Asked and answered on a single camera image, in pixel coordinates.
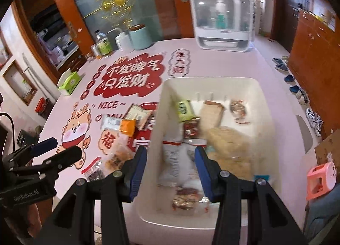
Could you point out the beige snack packet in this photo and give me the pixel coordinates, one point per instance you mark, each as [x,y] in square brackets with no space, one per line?
[138,116]

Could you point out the white supplement bottle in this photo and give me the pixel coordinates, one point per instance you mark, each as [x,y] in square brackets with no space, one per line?
[123,42]

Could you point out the green label bottle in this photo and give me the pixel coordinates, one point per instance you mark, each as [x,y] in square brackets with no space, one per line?
[104,45]

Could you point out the clear biscuit packet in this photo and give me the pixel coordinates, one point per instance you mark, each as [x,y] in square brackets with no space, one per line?
[117,157]

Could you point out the pink plastic stool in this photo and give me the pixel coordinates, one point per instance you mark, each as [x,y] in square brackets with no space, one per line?
[321,178]

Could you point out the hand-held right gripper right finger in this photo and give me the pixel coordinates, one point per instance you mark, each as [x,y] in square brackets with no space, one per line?
[204,173]

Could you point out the clear brown nut packet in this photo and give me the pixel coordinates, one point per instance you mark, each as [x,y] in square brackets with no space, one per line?
[239,113]

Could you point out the clear reddish snack packet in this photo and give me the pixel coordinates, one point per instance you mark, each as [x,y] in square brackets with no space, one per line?
[186,198]

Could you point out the row of shoes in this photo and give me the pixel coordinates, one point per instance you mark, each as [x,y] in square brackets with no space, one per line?
[301,96]

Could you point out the red snack packet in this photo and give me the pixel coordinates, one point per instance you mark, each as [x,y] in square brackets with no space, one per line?
[176,160]

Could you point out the gold branch ornament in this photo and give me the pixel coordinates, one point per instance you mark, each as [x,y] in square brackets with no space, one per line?
[117,2]

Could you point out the wooden cabinet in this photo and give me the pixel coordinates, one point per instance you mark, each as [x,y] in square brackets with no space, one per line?
[313,53]

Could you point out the red plastic basket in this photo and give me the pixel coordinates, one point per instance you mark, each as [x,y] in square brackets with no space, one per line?
[41,105]

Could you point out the white and orange packet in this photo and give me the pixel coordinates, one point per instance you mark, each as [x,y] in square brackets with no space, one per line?
[119,125]

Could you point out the printed pink tablecloth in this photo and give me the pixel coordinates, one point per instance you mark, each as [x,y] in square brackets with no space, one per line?
[265,59]

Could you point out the small glass jar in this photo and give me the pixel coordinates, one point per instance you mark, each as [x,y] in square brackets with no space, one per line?
[94,50]

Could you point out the mint green canister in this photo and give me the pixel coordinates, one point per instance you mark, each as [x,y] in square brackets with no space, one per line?
[140,37]

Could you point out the white plastic basket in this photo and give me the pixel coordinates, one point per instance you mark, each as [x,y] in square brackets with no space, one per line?
[265,133]

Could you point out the white countertop appliance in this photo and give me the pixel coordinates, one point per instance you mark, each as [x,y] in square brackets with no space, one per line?
[221,19]

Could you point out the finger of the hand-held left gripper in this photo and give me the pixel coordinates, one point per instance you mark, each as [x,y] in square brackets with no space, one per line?
[43,145]
[63,158]

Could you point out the long brown snack packet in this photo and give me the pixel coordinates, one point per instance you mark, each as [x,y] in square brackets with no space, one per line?
[211,114]

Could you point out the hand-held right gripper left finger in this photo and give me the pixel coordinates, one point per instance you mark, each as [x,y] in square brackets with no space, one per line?
[138,173]

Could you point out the cardboard box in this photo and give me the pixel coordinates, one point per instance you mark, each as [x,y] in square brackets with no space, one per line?
[328,149]

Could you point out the green pastry packet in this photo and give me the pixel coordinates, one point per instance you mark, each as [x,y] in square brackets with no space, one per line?
[184,111]

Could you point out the small dark red packet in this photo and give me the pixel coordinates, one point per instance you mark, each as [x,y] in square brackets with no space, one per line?
[191,128]

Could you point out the clear dark snack packet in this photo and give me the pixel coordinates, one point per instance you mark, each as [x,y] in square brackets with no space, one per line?
[93,172]

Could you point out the clear pale puff packet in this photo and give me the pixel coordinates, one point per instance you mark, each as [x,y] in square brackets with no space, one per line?
[228,140]
[235,166]

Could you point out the green tissue pack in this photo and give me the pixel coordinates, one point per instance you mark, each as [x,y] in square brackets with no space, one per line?
[70,81]

